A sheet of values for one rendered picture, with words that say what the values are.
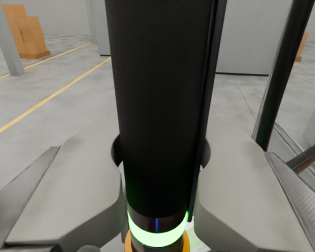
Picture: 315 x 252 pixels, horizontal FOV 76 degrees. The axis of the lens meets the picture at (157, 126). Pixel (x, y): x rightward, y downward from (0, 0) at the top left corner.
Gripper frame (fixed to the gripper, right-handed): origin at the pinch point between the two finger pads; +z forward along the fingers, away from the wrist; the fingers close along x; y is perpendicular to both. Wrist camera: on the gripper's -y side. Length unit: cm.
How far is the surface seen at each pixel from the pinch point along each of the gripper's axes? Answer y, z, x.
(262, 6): 2, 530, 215
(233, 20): 32, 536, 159
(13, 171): 160, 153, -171
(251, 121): 161, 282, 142
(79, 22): 94, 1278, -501
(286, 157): 70, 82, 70
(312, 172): 63, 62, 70
